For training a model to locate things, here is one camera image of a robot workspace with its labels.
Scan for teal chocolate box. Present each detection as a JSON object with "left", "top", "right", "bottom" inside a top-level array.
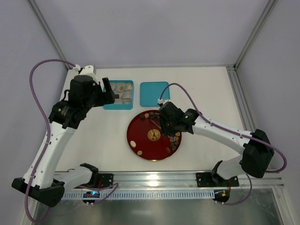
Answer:
[{"left": 103, "top": 80, "right": 135, "bottom": 110}]

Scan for metal tongs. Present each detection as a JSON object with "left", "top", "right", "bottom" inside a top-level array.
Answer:
[{"left": 150, "top": 118, "right": 179, "bottom": 142}]

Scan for teal box lid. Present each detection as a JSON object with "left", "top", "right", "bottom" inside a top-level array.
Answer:
[{"left": 140, "top": 82, "right": 169, "bottom": 107}]

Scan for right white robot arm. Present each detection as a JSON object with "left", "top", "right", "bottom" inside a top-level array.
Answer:
[{"left": 158, "top": 100, "right": 274, "bottom": 186}]

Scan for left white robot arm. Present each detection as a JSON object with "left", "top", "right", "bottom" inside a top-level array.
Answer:
[{"left": 12, "top": 75, "right": 114, "bottom": 207}]

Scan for white oval chocolate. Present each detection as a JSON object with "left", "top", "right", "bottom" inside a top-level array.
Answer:
[{"left": 130, "top": 141, "right": 136, "bottom": 148}]

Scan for round red lacquer tray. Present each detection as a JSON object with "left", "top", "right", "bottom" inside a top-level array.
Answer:
[{"left": 127, "top": 110, "right": 182, "bottom": 161}]

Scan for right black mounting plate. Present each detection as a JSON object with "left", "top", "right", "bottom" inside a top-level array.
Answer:
[{"left": 195, "top": 172, "right": 239, "bottom": 188}]

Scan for black mounting plate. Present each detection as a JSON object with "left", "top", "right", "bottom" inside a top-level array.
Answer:
[
  {"left": 195, "top": 172, "right": 239, "bottom": 188},
  {"left": 72, "top": 172, "right": 114, "bottom": 189}
]

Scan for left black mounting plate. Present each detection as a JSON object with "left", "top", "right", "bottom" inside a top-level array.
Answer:
[{"left": 72, "top": 172, "right": 114, "bottom": 189}]

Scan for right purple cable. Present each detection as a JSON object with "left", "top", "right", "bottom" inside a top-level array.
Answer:
[{"left": 157, "top": 82, "right": 288, "bottom": 206}]

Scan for purple cable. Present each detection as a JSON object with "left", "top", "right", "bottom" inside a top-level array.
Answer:
[
  {"left": 157, "top": 82, "right": 288, "bottom": 206},
  {"left": 24, "top": 59, "right": 120, "bottom": 223}
]

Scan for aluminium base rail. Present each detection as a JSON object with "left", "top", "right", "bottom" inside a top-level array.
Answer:
[{"left": 53, "top": 170, "right": 285, "bottom": 189}]

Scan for white slotted cable duct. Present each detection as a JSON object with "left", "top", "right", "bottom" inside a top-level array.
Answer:
[{"left": 62, "top": 189, "right": 215, "bottom": 201}]

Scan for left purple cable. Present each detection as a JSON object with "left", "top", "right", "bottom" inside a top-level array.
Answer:
[{"left": 24, "top": 59, "right": 120, "bottom": 223}]

